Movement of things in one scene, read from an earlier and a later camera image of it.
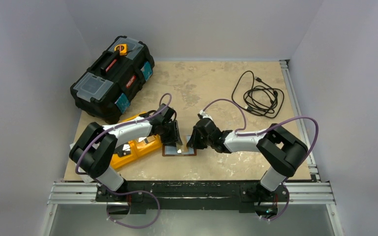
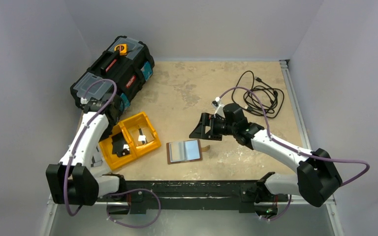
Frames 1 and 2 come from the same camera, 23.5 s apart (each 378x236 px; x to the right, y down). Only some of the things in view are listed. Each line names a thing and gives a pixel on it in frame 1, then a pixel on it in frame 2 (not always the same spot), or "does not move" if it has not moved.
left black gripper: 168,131 to 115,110
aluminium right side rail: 305,125 does not move
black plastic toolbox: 109,87 does not move
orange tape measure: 123,49 does not move
